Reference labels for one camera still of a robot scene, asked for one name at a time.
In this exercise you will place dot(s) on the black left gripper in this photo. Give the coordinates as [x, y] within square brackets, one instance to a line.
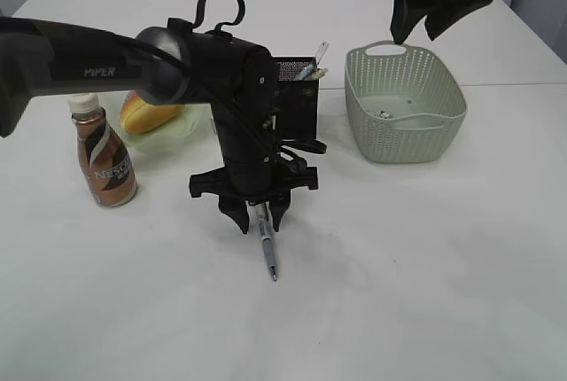
[257, 169]

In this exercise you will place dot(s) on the grey grip pen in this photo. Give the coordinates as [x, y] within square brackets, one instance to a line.
[266, 239]

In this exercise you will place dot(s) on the clear plastic ruler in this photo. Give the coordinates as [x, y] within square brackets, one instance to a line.
[320, 52]

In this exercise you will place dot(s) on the blue grey pen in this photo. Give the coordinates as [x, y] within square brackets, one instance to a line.
[305, 72]

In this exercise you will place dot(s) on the yellow bread loaf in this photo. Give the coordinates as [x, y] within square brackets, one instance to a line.
[138, 117]

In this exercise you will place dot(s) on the brown coffee drink bottle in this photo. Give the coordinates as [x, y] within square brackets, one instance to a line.
[103, 157]

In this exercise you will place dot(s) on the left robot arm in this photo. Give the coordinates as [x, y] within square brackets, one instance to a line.
[171, 65]

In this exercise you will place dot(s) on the pale green glass plate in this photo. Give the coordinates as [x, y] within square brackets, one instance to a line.
[171, 135]

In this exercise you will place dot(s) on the pale green plastic basket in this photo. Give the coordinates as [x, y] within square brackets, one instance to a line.
[416, 87]

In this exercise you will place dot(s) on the black mesh pen holder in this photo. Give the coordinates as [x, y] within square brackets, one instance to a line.
[296, 102]

